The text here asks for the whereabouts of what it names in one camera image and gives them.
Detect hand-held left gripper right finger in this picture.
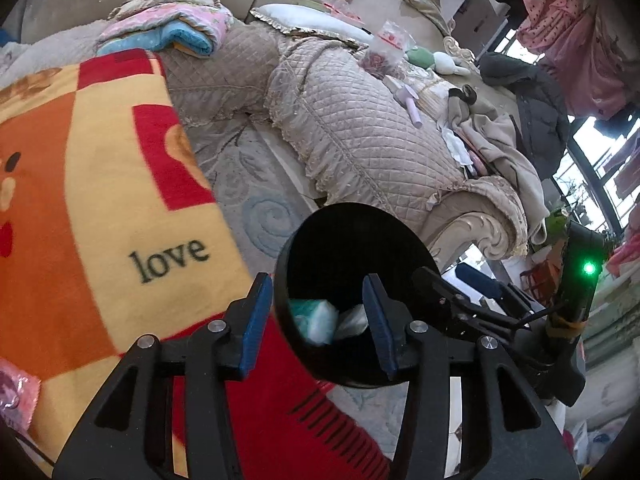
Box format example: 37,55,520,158
362,274,578,480

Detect clear plastic bag red contents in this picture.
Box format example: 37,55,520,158
357,20,417,77

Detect orange red printed blanket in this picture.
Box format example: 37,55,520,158
0,49,392,480

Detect white ruffled pillow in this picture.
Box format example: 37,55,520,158
250,4,374,46

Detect lilac plastic brush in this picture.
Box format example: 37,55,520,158
395,85,426,127

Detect white plush toy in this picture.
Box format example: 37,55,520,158
432,51,474,77

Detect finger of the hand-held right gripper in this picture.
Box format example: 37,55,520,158
412,266,533,356
454,262,548,317

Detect beige quilted sofa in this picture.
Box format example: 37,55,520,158
160,22,531,262

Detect pink dotted hanging garment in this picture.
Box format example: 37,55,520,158
515,0,634,121

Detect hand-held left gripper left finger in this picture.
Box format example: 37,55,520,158
52,272,275,480

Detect folded pink blanket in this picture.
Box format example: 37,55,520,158
97,2,235,56

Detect black round trash bin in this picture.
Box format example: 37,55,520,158
274,202,442,389

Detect green plush toy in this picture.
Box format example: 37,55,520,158
405,46,436,69

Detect folded blue blanket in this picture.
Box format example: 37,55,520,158
97,20,217,57

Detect white crumpled wrapper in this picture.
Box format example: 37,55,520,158
334,304,371,342

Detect dark padded jacket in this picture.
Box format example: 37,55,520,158
479,52,572,181

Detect crumpled beige clothing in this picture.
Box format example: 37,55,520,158
440,87,549,246

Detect teal white soft packet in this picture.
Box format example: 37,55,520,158
290,299,342,346

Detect red plastic stool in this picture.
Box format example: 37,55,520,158
520,260,562,303

